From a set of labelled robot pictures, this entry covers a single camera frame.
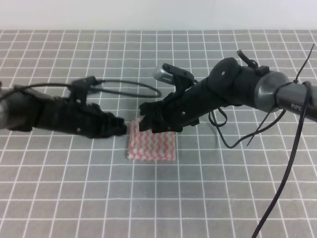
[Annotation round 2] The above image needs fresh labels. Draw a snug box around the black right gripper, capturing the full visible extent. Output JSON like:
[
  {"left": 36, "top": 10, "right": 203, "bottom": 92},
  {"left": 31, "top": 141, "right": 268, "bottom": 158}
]
[{"left": 139, "top": 85, "right": 215, "bottom": 133}]

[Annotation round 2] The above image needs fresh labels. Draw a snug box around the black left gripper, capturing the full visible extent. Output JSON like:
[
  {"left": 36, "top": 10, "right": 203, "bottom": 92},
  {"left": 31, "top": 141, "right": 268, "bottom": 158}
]
[{"left": 32, "top": 96, "right": 127, "bottom": 138}]

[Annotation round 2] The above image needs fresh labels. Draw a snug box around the pink wavy striped towel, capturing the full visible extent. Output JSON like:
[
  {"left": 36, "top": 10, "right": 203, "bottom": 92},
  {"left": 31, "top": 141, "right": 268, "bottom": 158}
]
[{"left": 127, "top": 118, "right": 175, "bottom": 161}]

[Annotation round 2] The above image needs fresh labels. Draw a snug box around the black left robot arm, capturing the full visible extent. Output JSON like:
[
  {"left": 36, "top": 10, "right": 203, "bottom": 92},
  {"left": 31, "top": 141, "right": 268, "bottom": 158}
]
[{"left": 0, "top": 86, "right": 127, "bottom": 139}]

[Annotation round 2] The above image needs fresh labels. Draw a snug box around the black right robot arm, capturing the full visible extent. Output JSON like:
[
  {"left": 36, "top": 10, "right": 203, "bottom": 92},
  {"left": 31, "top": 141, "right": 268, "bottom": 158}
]
[{"left": 139, "top": 58, "right": 317, "bottom": 133}]

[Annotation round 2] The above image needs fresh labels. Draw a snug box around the grey checked tablecloth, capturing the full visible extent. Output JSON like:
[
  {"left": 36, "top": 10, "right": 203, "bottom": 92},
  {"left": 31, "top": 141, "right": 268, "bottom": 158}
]
[{"left": 0, "top": 30, "right": 317, "bottom": 238}]

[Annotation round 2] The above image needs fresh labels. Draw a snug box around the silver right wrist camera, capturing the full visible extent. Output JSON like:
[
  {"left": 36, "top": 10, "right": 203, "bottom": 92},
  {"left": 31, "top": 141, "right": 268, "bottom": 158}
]
[{"left": 152, "top": 63, "right": 195, "bottom": 92}]

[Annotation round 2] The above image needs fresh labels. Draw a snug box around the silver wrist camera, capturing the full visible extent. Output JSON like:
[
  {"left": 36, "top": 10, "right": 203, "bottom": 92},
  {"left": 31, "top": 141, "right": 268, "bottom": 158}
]
[
  {"left": 67, "top": 76, "right": 99, "bottom": 106},
  {"left": 152, "top": 63, "right": 195, "bottom": 92}
]

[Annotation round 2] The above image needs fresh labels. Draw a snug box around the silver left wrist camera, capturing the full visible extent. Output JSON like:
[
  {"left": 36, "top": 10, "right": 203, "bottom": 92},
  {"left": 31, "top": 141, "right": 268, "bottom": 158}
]
[{"left": 67, "top": 76, "right": 99, "bottom": 106}]

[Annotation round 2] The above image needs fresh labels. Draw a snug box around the black right camera cable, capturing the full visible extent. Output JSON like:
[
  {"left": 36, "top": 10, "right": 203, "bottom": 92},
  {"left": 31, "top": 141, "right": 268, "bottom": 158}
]
[{"left": 192, "top": 43, "right": 317, "bottom": 238}]

